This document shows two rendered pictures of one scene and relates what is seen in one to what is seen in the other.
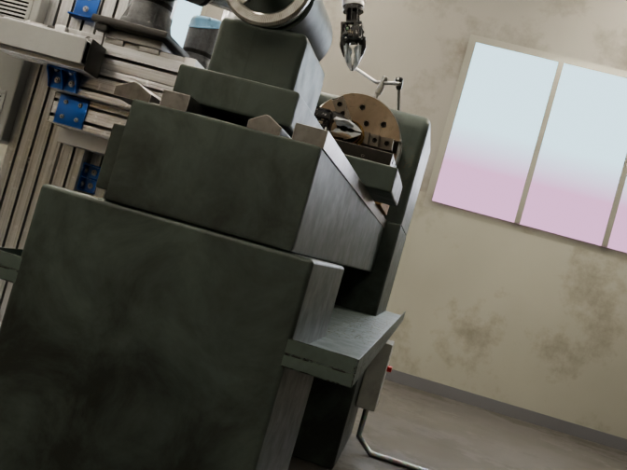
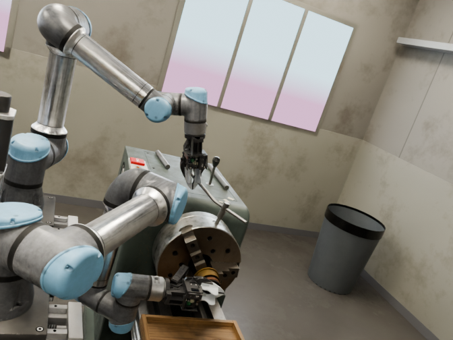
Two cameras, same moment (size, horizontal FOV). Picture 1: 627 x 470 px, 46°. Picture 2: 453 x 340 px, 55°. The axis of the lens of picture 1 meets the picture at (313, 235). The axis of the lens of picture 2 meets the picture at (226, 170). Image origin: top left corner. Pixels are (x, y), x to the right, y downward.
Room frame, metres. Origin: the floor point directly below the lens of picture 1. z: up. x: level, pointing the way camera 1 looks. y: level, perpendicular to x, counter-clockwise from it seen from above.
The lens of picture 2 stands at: (1.23, 0.72, 1.84)
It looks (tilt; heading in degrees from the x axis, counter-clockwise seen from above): 15 degrees down; 328
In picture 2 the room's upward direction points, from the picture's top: 18 degrees clockwise
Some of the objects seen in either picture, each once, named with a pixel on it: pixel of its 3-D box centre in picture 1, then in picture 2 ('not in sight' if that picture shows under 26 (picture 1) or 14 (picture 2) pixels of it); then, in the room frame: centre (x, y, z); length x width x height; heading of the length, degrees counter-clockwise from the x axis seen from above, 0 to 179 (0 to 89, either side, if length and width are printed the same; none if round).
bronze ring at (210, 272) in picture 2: (349, 133); (207, 281); (2.34, -0.02, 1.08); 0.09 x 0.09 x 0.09; 81
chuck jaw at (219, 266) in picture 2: (379, 143); (225, 270); (2.39, -0.12, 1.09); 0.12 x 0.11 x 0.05; 80
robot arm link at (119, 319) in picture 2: not in sight; (119, 311); (2.32, 0.26, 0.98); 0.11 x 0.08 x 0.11; 42
